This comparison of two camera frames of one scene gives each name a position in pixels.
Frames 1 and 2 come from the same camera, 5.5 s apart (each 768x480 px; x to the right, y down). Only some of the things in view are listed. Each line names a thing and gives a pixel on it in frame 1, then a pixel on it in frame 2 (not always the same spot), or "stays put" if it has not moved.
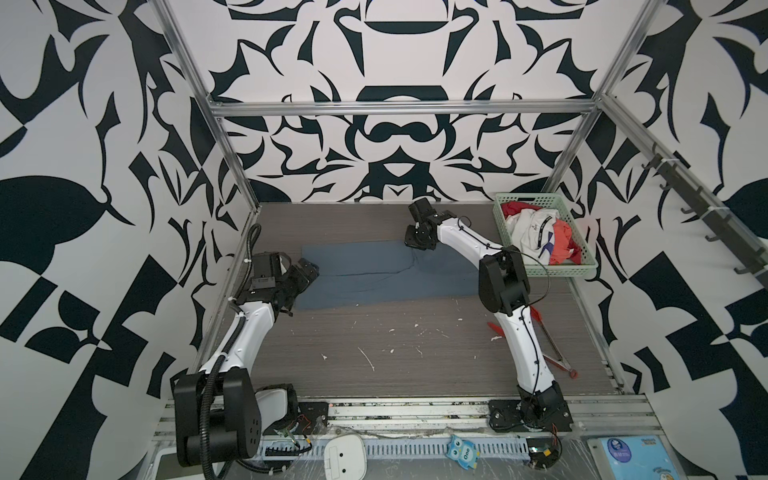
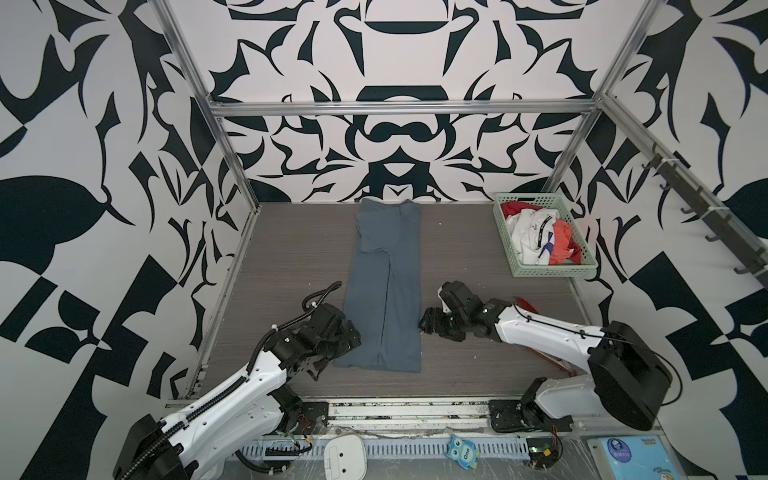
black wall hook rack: [728, 231] stays put
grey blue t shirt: [351, 271] → [383, 299]
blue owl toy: [463, 451] stays put
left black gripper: [300, 278] → [344, 344]
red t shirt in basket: [565, 248] stays put
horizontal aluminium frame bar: [329, 109] stays put
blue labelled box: [633, 457] stays put
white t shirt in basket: [531, 233] stays put
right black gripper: [408, 239] → [432, 323]
